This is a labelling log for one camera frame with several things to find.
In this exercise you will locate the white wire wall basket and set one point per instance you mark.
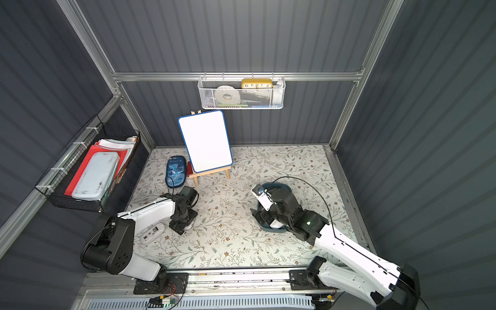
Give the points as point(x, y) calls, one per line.
point(250, 98)

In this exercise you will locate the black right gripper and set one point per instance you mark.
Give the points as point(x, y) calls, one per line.
point(274, 209)

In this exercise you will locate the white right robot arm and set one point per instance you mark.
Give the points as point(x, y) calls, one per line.
point(376, 281)

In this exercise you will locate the teal storage box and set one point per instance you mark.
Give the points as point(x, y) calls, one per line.
point(271, 187)

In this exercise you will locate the white mouse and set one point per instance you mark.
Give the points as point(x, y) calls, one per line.
point(152, 234)

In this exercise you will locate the red folder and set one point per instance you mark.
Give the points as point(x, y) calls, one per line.
point(123, 153)

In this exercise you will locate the red wallet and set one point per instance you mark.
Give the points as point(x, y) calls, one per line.
point(189, 169)

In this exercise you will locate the black wire side basket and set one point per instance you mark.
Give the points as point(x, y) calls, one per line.
point(53, 185)

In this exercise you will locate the blue pencil case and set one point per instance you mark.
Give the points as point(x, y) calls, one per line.
point(176, 169)

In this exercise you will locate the white flat case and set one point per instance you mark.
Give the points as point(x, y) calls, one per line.
point(97, 176)

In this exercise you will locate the yellow clock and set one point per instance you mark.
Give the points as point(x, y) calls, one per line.
point(257, 83)

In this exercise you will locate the white tape roll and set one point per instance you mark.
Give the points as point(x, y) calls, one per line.
point(226, 95)

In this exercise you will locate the white board with blue frame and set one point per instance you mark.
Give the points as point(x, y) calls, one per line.
point(205, 140)

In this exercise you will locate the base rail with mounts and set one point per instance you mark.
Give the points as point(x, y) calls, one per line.
point(282, 287)

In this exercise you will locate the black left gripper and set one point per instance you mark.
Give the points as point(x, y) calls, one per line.
point(180, 224)

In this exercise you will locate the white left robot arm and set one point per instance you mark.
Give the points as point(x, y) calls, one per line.
point(110, 247)

